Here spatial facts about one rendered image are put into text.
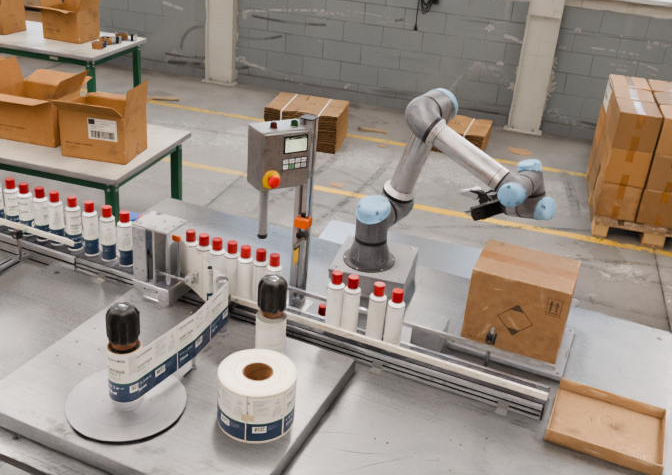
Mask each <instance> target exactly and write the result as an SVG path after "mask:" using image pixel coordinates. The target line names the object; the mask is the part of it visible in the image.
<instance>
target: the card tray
mask: <svg viewBox="0 0 672 475"><path fill-rule="evenodd" d="M666 424H667V409H665V408H661V407H658V406H655V405H651V404H648V403H645V402H641V401H638V400H635V399H632V398H628V397H625V396H622V395H618V394H615V393H612V392H608V391H605V390H602V389H598V388H595V387H592V386H589V385H585V384H582V383H579V382H575V381H572V380H569V379H565V378H562V377H561V380H560V384H559V388H558V392H557V395H556V399H555V402H554V406H553V409H552V413H551V416H550V420H549V423H548V427H547V429H546V433H545V437H544V440H545V441H548V442H551V443H554V444H557V445H560V446H563V447H566V448H569V449H572V450H575V451H578V452H581V453H584V454H587V455H590V456H593V457H596V458H599V459H602V460H605V461H608V462H611V463H614V464H617V465H620V466H624V467H627V468H630V469H633V470H636V471H639V472H642V473H645V474H648V475H661V474H662V471H663V468H664V457H665V441H666Z"/></svg>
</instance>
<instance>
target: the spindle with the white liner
mask: <svg viewBox="0 0 672 475"><path fill-rule="evenodd" d="M287 289H288V284H287V281H286V280H285V278H284V277H283V276H280V275H278V274H267V275H265V276H264V277H263V278H261V280H260V281H259V284H258V296H257V305H258V307H259V308H260V310H258V312H257V313H256V335H255V349H267V350H272V351H276V352H279V353H281V354H283V355H284V354H285V338H286V319H287V314H286V312H285V311H284V310H285V309H286V306H287Z"/></svg>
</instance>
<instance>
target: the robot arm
mask: <svg viewBox="0 0 672 475"><path fill-rule="evenodd" d="M457 112H458V103H457V101H456V98H455V96H454V95H453V94H452V93H451V92H450V91H448V90H446V89H442V88H438V89H433V90H431V91H429V92H428V93H426V94H424V95H422V96H420V97H417V98H415V99H414V100H412V101H411V102H410V103H409V104H408V106H407V108H406V111H405V120H406V124H407V126H408V128H409V129H410V130H411V134H410V137H409V139H408V141H407V144H406V146H405V148H404V151H403V153H402V155H401V158H400V160H399V162H398V165H397V167H396V169H395V172H394V174H393V176H392V179H391V180H389V181H387V182H386V183H385V184H384V187H383V189H382V191H381V194H380V195H372V196H366V197H364V198H362V199H361V200H360V201H359V202H358V205H357V209H356V226H355V239H354V241H353V244H352V246H351V248H350V250H349V255H348V259H349V261H350V262H351V263H352V264H353V265H355V266H357V267H360V268H364V269H380V268H383V267H385V266H387V265H388V264H389V262H390V252H389V248H388V244H387V235H388V229H389V228H390V227H391V226H393V225H394V224H395V223H397V222H398V221H400V220H401V219H403V218H405V217H406V216H408V215H409V213H410V212H411V211H412V209H413V207H414V196H415V193H414V191H413V188H414V186H415V184H416V182H417V179H418V177H419V175H420V173H421V171H422V168H423V166H424V164H425V162H426V160H427V157H428V155H429V153H430V151H431V149H432V146H434V147H436V148H437V149H438V150H440V151H441V152H442V153H444V154H445V155H447V156H448V157H449V158H451V159H452V160H453V161H455V162H456V163H457V164H459V165H460V166H461V167H463V168H464V169H465V170H467V171H468V172H469V173H471V174H472V175H473V176H475V177H476V178H477V179H479V180H480V181H482V182H483V183H484V184H486V185H487V186H488V187H490V188H491V189H490V190H488V191H487V192H484V191H483V190H481V187H478V186H477V187H473V188H470V189H463V190H460V193H461V194H462V195H465V196H467V197H471V198H472V199H473V200H477V199H478V198H479V201H478V202H479V203H480V204H479V205H476V206H473V207H470V211H465V212H464V213H465V214H467V215H469V216H471V217H472V219H473V220H474V221H478V220H485V219H487V218H490V217H492V216H494V215H498V214H501V213H504V214H505V215H507V216H511V217H518V218H527V219H535V220H550V219H551V218H552V217H553V216H554V214H555V211H556V203H555V202H554V200H553V199H552V198H550V197H546V192H545V185H544V177H543V170H542V165H541V162H540V161H539V160H537V159H529V160H524V161H521V162H519V163H518V165H517V168H518V170H517V172H518V174H517V175H516V176H515V175H514V174H512V173H511V172H509V171H508V170H507V169H505V168H504V167H503V166H501V165H500V164H499V163H497V162H496V161H495V160H493V159H492V158H490V157H489V156H488V155H486V154H485V153H484V152H482V151H481V150H479V149H478V148H477V147H475V146H474V145H473V144H471V143H470V142H469V141H467V140H466V139H464V138H463V137H462V136H460V135H459V134H458V133H456V132H455V131H454V130H452V129H451V128H449V127H448V126H447V124H448V122H449V121H451V120H452V119H453V118H454V117H455V116H456V114H457Z"/></svg>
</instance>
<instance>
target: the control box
mask: <svg viewBox="0 0 672 475"><path fill-rule="evenodd" d="M291 120H292V119H289V120H280V121H275V122H277V127H278V130H270V129H269V127H270V123H271V122H272V121H270V122H261V123H251V124H249V125H248V157H247V182H248V183H250V184H251V185H252V186H253V187H254V188H255V189H257V190H258V191H259V192H263V191H269V190H276V189H282V188H289V187H295V186H301V185H306V184H307V182H308V167H309V153H310V138H311V130H310V129H309V128H308V127H307V126H305V125H304V126H300V125H299V120H298V119H296V120H297V121H298V125H299V127H298V128H291V127H290V124H291ZM302 134H308V149H307V152H299V153H291V154H283V150H284V137H286V136H294V135H302ZM300 156H308V160H307V168H300V169H293V170H286V171H282V159H286V158H293V157H300ZM271 176H277V177H279V179H280V184H279V186H278V187H276V188H271V187H270V186H269V185H268V179H269V177H271Z"/></svg>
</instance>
